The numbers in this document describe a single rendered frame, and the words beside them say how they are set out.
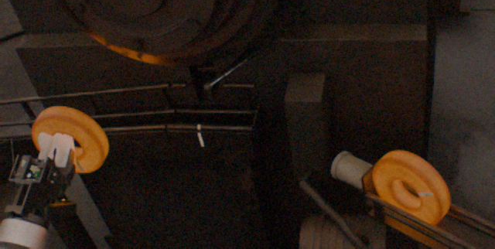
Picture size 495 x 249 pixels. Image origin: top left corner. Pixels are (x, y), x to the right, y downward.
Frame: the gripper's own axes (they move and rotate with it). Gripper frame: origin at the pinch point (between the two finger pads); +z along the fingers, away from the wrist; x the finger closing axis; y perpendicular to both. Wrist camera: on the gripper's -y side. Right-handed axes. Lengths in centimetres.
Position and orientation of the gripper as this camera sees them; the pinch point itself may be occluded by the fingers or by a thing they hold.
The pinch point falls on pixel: (66, 134)
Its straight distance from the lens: 111.9
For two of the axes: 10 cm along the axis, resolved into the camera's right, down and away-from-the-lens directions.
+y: -2.2, -5.3, -8.2
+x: -9.6, 0.0, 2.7
